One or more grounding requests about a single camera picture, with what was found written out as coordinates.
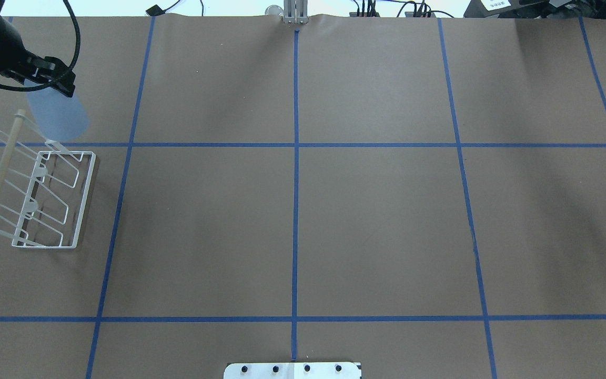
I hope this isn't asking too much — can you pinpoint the lower orange black hub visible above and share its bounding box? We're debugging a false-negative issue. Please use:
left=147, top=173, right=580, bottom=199
left=402, top=7, right=436, bottom=18

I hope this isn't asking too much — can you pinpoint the brown paper table cover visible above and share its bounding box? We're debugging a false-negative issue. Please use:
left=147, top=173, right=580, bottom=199
left=0, top=15, right=606, bottom=378

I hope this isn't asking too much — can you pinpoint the white wire cup holder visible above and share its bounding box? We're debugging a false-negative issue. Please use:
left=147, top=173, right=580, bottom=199
left=0, top=110, right=99, bottom=250

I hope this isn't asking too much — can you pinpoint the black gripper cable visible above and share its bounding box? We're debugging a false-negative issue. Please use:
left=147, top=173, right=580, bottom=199
left=0, top=0, right=81, bottom=92

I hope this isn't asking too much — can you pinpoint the aluminium frame post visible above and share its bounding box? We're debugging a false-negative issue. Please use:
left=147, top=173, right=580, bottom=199
left=282, top=0, right=309, bottom=25

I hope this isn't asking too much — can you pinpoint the blue plastic cup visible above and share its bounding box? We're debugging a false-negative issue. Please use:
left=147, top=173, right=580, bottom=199
left=26, top=88, right=90, bottom=142

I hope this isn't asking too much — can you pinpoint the orange black hub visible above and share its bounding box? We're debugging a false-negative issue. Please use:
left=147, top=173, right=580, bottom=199
left=349, top=9, right=380, bottom=17
left=402, top=7, right=436, bottom=18

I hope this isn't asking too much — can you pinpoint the white metal base plate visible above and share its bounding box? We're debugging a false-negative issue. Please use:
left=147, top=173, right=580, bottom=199
left=223, top=362, right=362, bottom=378

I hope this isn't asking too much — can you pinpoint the upper orange black hub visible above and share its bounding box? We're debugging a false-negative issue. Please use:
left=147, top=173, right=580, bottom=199
left=349, top=9, right=380, bottom=17

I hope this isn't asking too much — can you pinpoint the small black device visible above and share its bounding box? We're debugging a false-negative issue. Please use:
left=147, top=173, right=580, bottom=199
left=145, top=5, right=165, bottom=17

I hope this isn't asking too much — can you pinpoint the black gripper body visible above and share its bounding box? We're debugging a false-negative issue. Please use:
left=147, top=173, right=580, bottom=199
left=3, top=55, right=76, bottom=97

